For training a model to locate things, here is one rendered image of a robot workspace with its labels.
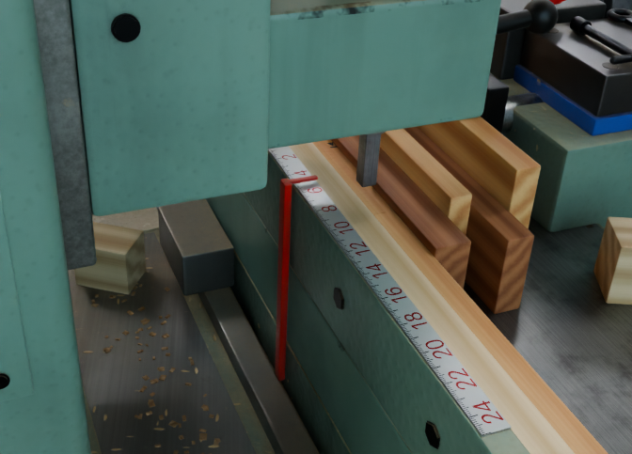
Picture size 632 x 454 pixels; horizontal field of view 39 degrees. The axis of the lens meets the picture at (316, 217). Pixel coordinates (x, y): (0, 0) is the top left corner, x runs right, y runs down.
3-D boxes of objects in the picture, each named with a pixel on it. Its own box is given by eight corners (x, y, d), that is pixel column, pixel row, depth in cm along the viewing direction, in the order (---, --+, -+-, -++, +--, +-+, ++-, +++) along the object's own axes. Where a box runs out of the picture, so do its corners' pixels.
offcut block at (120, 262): (75, 285, 67) (70, 243, 65) (95, 260, 69) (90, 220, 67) (129, 295, 66) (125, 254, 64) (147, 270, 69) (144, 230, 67)
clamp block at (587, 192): (704, 238, 63) (743, 123, 58) (545, 274, 58) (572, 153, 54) (577, 144, 74) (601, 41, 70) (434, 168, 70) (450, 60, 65)
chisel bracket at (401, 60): (481, 144, 49) (506, -9, 44) (235, 184, 44) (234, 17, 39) (418, 88, 54) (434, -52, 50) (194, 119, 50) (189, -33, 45)
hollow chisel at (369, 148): (376, 185, 51) (384, 105, 49) (362, 187, 51) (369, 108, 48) (370, 178, 52) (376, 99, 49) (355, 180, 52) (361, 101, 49)
